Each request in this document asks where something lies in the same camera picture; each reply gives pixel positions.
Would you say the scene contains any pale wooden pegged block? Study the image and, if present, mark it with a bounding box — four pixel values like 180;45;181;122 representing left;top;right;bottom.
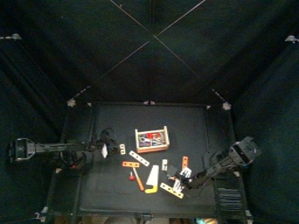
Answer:
179;166;193;179

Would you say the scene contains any yellow holed wooden strip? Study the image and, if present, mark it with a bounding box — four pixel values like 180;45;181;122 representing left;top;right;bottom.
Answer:
159;182;185;200

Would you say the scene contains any orange holed wooden block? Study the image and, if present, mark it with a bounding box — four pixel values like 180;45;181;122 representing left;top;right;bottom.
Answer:
181;156;191;171

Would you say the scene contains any long pale holed wooden strip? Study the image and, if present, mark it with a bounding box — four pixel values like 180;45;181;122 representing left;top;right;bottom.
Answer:
128;150;152;168

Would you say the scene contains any wooden toy toolbox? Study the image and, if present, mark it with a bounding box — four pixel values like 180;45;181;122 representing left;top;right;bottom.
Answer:
135;125;171;154

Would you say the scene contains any white text label sticker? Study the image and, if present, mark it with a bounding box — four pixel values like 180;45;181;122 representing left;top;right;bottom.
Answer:
216;186;244;212

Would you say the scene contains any toy saw with yellow handle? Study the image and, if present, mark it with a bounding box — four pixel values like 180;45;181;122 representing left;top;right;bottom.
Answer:
144;164;161;195

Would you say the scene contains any thin pale cord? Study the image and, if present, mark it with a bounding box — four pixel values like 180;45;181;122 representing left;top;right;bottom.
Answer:
70;0;207;100
108;0;228;103

